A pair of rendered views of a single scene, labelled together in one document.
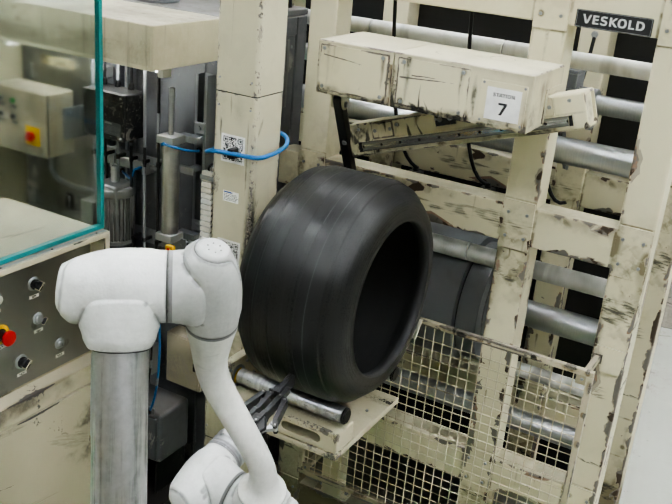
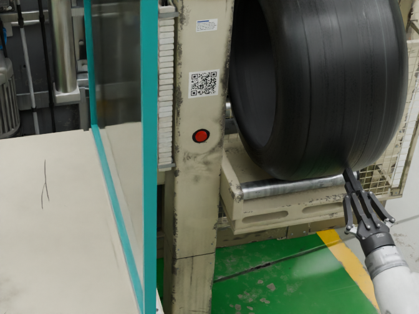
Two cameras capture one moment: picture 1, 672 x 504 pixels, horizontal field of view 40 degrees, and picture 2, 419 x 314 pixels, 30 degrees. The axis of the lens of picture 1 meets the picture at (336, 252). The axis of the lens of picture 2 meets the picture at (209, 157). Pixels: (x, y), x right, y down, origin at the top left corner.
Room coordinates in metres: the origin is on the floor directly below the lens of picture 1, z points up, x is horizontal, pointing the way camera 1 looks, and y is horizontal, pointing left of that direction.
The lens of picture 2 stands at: (1.20, 1.40, 2.27)
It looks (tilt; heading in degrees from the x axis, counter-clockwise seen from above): 39 degrees down; 314
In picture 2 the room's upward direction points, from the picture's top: 3 degrees clockwise
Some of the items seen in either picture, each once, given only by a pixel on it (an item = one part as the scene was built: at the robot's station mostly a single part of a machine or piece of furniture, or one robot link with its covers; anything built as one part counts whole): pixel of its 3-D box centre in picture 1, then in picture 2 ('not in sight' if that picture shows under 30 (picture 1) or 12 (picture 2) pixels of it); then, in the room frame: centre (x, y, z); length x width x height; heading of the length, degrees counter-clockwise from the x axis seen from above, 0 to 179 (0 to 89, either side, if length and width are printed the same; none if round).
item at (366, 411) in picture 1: (313, 405); (274, 178); (2.25, 0.02, 0.80); 0.37 x 0.36 x 0.02; 152
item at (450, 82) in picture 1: (436, 79); not in sight; (2.46, -0.23, 1.71); 0.61 x 0.25 x 0.15; 62
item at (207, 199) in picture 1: (210, 251); (165, 90); (2.37, 0.35, 1.19); 0.05 x 0.04 x 0.48; 152
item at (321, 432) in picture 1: (287, 415); (292, 200); (2.13, 0.09, 0.84); 0.36 x 0.09 x 0.06; 62
